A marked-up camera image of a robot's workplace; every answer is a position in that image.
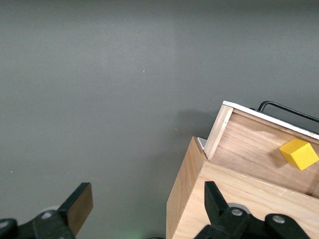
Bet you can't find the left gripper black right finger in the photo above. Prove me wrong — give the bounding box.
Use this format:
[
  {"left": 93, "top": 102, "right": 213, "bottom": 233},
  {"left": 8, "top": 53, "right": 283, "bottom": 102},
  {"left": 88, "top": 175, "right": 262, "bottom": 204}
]
[{"left": 196, "top": 181, "right": 310, "bottom": 239}]

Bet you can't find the yellow cube block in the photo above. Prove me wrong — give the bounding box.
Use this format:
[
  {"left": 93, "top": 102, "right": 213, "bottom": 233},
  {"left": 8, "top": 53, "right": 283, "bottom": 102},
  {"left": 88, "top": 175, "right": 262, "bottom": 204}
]
[{"left": 279, "top": 138, "right": 319, "bottom": 171}]

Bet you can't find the white front panel with cutout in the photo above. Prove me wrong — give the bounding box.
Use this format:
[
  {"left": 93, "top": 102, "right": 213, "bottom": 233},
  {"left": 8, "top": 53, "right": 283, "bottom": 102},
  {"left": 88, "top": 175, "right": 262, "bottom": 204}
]
[{"left": 197, "top": 136, "right": 208, "bottom": 150}]

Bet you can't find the light wooden drawer cabinet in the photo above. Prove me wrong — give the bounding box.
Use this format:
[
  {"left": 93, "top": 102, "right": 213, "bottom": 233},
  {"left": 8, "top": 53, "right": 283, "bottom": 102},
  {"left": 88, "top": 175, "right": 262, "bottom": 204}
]
[{"left": 166, "top": 135, "right": 319, "bottom": 239}]

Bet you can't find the black metal drawer handle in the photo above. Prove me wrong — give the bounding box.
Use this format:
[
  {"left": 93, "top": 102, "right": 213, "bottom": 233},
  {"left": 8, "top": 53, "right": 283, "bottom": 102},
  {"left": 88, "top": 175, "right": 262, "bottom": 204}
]
[{"left": 249, "top": 100, "right": 319, "bottom": 124}]

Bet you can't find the wooden drawer with white front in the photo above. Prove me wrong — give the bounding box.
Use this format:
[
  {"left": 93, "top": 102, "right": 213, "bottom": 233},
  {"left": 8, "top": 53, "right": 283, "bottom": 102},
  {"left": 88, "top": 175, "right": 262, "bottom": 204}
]
[{"left": 203, "top": 100, "right": 319, "bottom": 198}]

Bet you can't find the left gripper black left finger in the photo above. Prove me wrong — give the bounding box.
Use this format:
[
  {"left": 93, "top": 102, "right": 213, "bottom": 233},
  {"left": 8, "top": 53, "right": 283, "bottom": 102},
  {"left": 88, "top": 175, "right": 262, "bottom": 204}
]
[{"left": 0, "top": 182, "right": 94, "bottom": 239}]

